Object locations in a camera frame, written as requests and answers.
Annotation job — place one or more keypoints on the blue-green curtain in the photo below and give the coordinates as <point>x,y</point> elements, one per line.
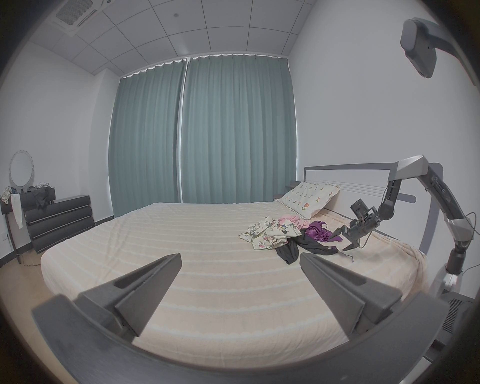
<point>146,142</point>
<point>240,131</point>

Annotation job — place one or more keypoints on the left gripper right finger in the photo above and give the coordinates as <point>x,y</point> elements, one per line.
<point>337,296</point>

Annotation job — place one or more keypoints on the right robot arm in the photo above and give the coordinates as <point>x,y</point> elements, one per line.
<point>446,202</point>

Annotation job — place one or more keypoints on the white printed pillow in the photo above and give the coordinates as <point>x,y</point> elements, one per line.
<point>309,198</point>

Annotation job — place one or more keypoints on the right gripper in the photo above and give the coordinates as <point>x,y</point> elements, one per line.
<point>363,227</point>

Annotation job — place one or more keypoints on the pink garment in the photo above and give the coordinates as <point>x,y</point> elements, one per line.
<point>296,221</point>

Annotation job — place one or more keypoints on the grey bedside table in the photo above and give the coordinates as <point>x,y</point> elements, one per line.
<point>291,185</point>

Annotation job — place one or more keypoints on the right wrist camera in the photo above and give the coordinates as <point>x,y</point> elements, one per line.
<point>359,208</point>

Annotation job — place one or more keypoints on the black T-shirt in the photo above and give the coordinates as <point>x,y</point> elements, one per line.
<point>290,253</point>

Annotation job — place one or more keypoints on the dark grey garment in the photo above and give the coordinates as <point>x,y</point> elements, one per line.
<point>39,197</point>

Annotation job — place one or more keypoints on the round white mirror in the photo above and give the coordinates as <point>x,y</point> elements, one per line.
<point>21,168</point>

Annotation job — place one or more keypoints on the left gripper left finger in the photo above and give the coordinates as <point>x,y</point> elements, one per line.
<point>150,292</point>

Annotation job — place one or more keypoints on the white printed pyjama garment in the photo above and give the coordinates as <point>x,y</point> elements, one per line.
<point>268,236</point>

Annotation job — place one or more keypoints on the bed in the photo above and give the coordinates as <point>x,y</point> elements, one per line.
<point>210,270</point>

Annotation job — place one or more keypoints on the dark grey chest of drawers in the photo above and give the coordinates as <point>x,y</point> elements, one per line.
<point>60,225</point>

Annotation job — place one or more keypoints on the purple garment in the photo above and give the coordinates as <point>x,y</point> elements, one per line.
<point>318,232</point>

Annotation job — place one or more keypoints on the ceiling air conditioner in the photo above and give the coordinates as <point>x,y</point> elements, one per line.
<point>80,11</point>

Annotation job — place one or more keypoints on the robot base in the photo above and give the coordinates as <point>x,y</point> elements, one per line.
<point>455,315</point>

